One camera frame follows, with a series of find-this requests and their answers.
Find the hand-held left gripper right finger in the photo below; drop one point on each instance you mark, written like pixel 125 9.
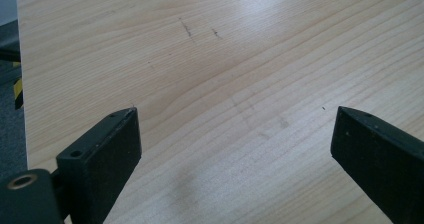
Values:
pixel 380 164

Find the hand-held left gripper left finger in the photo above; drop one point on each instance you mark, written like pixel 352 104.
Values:
pixel 100 170

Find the yellow black striped tape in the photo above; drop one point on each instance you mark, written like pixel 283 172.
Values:
pixel 18 90

